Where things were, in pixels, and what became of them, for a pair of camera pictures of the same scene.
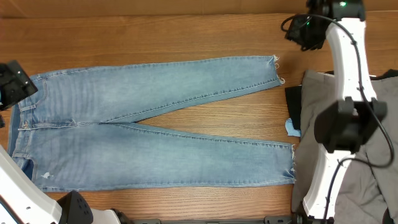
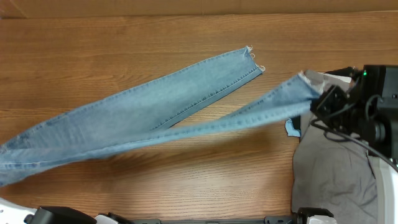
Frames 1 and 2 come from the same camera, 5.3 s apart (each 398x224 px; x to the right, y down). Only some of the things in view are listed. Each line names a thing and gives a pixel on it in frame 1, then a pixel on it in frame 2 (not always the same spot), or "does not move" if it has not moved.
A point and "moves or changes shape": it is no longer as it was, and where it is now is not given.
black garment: x=293 y=95 -> x=346 y=71
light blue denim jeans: x=68 y=134 moves or changes shape
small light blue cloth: x=290 y=130 does not move
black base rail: x=273 y=219 does not move
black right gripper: x=293 y=33 -> x=322 y=111
